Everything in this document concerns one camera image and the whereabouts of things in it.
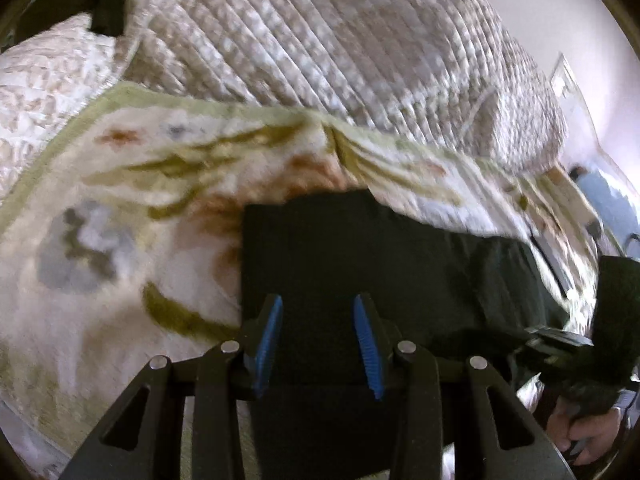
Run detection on white floral quilted comforter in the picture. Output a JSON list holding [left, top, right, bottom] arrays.
[[0, 13, 119, 196]]

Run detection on dark clothes pile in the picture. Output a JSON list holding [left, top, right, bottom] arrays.
[[1, 0, 127, 50]]

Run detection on black pants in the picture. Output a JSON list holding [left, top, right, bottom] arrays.
[[241, 191, 568, 479]]

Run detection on grey quilted bedspread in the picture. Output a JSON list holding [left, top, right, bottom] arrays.
[[116, 0, 566, 173]]

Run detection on floral fleece blanket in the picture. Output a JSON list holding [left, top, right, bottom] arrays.
[[1, 84, 598, 457]]

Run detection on person's right hand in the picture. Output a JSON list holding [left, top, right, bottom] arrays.
[[546, 396, 622, 466]]

